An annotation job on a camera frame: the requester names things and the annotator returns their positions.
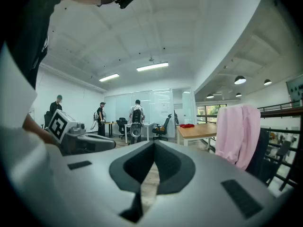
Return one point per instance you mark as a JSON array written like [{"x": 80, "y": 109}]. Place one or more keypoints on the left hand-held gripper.
[{"x": 71, "y": 138}]

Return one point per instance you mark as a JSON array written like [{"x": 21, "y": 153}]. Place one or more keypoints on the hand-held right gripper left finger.
[{"x": 132, "y": 169}]

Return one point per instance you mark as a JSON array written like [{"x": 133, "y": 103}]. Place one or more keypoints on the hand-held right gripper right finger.
[{"x": 176, "y": 169}]

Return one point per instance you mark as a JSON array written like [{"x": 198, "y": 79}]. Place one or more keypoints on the pink clothes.
[{"x": 236, "y": 131}]

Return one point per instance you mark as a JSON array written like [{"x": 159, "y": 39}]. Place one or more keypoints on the black mesh chair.
[{"x": 262, "y": 159}]

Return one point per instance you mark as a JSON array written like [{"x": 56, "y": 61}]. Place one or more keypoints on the person's left forearm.
[{"x": 38, "y": 130}]

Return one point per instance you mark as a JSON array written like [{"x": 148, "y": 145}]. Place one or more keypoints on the black office chair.
[
  {"x": 122, "y": 125},
  {"x": 47, "y": 119},
  {"x": 163, "y": 128}
]

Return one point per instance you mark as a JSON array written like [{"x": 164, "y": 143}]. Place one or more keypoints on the small wooden desk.
[{"x": 111, "y": 122}]

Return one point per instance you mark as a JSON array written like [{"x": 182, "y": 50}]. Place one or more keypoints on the black backpack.
[{"x": 136, "y": 115}]

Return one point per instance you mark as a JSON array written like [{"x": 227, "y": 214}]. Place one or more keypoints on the red cloth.
[{"x": 187, "y": 126}]

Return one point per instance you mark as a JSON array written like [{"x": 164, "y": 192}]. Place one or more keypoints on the white desk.
[{"x": 148, "y": 124}]

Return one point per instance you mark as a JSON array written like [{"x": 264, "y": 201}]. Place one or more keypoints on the long ceiling tube light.
[
  {"x": 152, "y": 66},
  {"x": 109, "y": 77}
]

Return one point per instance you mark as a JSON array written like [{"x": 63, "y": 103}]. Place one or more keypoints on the window with green view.
[{"x": 211, "y": 111}]

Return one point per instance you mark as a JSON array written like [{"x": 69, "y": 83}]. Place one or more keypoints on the round ceiling sensor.
[{"x": 151, "y": 60}]

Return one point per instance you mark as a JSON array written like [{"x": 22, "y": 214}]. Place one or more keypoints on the large black pendant lamp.
[{"x": 240, "y": 80}]

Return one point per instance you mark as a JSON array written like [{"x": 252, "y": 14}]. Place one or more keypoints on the black railing with wooden top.
[{"x": 284, "y": 111}]

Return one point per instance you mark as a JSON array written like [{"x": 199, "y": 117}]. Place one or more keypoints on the person's black shirt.
[{"x": 28, "y": 39}]

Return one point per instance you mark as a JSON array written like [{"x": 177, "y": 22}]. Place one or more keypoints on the grey pegboard panel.
[{"x": 296, "y": 87}]

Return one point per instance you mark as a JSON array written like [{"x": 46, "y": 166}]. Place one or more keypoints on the wooden table with white frame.
[{"x": 198, "y": 131}]

